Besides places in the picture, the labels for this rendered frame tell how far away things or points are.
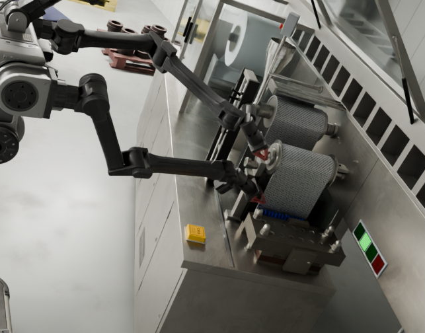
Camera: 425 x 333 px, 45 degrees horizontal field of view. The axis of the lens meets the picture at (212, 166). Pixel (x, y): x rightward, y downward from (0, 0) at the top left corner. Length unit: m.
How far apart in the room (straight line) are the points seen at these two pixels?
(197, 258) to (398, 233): 0.73
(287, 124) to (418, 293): 0.91
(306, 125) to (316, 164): 0.23
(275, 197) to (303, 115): 0.39
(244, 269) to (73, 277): 1.28
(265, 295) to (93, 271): 1.28
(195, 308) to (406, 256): 0.84
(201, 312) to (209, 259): 0.26
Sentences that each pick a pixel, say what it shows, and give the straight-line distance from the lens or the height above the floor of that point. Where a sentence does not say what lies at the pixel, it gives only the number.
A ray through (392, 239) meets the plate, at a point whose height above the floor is 1.29.
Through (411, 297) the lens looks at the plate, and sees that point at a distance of 1.77.
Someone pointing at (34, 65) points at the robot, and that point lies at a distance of 1.51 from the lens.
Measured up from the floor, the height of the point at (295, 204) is 1.09.
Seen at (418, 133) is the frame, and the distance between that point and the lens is 1.91.
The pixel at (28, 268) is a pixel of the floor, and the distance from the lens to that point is 3.01.
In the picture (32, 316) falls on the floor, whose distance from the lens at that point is 2.79.
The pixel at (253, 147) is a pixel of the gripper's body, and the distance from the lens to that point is 1.98.
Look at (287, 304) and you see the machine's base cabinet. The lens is 2.18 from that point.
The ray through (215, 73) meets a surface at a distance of 2.94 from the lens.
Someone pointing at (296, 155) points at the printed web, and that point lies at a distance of 2.07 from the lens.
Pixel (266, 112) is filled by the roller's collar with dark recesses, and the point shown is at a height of 1.34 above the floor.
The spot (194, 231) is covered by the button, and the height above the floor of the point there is 0.92.
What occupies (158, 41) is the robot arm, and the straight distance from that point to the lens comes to 2.07.
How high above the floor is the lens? 2.10
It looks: 28 degrees down
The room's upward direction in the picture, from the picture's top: 23 degrees clockwise
